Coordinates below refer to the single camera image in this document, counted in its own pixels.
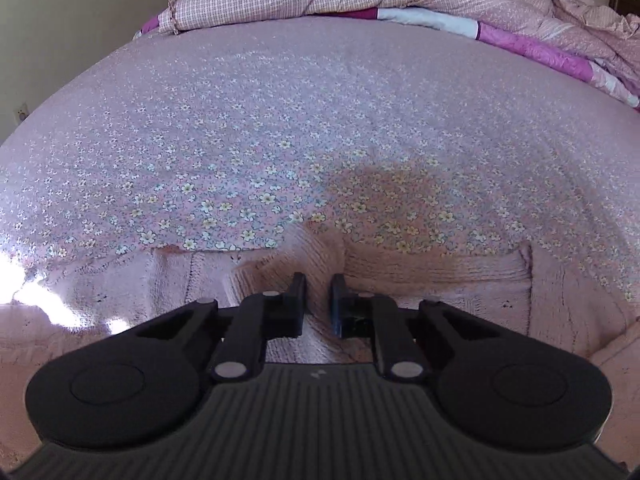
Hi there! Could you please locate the pink knit sweater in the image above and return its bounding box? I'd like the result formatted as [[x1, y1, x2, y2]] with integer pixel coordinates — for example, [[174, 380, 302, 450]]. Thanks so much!
[[0, 237, 640, 461]]

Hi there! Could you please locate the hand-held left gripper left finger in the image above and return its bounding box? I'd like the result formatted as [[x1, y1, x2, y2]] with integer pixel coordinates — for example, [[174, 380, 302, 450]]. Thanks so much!
[[132, 272, 307, 384]]

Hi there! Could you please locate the purple white patchwork blanket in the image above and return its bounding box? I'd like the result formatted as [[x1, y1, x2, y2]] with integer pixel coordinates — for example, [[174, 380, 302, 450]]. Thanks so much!
[[134, 6, 640, 111]]

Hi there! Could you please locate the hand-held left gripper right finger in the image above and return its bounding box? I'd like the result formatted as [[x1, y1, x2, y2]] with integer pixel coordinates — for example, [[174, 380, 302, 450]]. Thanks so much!
[[330, 273, 507, 382]]

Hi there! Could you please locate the floral pink bed sheet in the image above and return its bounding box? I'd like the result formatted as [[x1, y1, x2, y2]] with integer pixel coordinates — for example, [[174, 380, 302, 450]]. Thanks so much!
[[0, 15, 640, 311]]

